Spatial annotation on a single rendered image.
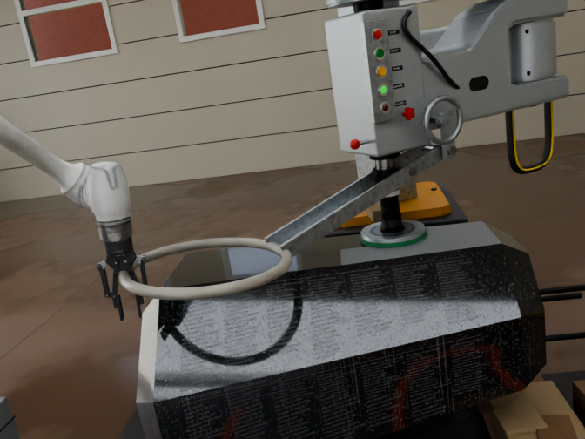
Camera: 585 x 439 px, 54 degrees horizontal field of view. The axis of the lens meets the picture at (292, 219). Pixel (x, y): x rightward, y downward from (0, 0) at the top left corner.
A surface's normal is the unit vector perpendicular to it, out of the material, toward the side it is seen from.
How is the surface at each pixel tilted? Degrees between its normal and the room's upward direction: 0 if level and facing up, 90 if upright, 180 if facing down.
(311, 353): 45
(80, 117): 90
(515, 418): 0
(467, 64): 90
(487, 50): 90
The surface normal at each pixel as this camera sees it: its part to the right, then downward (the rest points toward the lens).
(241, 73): -0.16, 0.29
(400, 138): 0.45, 0.18
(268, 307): -0.11, -0.48
